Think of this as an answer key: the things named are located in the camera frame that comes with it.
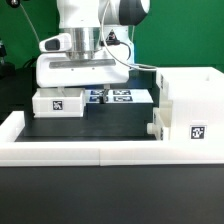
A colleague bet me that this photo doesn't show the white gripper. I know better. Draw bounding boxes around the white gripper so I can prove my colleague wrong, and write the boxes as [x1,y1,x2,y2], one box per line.
[36,53,129,103]

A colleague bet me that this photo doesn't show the white drawer tray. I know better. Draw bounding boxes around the white drawer tray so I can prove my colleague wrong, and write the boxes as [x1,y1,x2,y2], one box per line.
[32,88,86,118]
[147,100,172,141]

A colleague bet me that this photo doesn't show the white front drawer tray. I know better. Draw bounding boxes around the white front drawer tray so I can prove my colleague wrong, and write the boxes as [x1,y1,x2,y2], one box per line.
[147,100,172,141]

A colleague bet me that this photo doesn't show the white drawer cabinet box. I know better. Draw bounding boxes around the white drawer cabinet box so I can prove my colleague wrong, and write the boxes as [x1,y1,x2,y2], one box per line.
[156,67,224,142]

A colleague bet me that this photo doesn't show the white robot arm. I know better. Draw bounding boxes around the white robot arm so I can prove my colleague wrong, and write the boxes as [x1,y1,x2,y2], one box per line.
[36,0,150,99]

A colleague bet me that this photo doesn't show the white marker tag sheet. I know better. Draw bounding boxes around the white marker tag sheet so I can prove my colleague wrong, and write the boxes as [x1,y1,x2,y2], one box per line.
[85,89,153,104]

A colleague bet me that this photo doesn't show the black stand left edge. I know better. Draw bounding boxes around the black stand left edge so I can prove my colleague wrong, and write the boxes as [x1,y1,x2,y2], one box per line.
[0,39,16,79]

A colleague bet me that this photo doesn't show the black cables at base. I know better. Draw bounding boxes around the black cables at base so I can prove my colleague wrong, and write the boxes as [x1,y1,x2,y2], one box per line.
[21,57,39,69]

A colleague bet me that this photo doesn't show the grey cable on gripper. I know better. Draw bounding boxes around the grey cable on gripper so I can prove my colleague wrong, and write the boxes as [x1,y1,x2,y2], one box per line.
[99,0,158,72]

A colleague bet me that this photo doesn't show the white U-shaped border frame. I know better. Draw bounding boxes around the white U-shaped border frame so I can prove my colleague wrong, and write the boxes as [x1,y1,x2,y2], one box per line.
[0,111,224,167]

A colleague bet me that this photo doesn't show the thin white cable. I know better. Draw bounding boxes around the thin white cable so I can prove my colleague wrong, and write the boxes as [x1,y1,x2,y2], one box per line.
[19,3,41,44]

